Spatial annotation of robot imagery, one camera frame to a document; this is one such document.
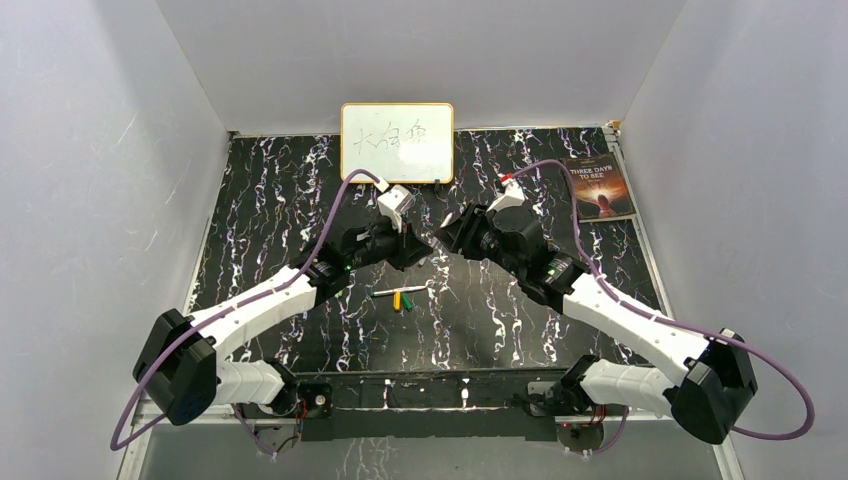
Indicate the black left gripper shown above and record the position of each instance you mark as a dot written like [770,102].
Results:
[409,248]

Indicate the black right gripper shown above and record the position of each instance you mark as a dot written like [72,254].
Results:
[461,234]

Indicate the green pen cap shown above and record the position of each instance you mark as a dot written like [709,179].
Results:
[406,302]

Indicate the white pen red tip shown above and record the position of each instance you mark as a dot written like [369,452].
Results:
[447,220]

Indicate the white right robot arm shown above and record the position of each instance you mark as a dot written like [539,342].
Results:
[701,382]

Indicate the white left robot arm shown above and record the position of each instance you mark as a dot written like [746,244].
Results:
[185,365]

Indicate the white pen lower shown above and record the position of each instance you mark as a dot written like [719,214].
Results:
[398,290]

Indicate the dark Three Days book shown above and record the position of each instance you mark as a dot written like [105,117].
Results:
[601,190]

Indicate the white dry-erase board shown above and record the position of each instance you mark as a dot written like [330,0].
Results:
[406,143]

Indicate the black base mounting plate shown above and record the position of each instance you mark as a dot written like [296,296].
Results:
[441,404]

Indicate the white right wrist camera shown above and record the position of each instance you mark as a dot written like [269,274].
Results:
[512,195]

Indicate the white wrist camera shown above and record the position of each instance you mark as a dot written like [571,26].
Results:
[512,195]
[394,203]

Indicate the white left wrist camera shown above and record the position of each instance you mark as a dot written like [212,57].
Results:
[394,203]

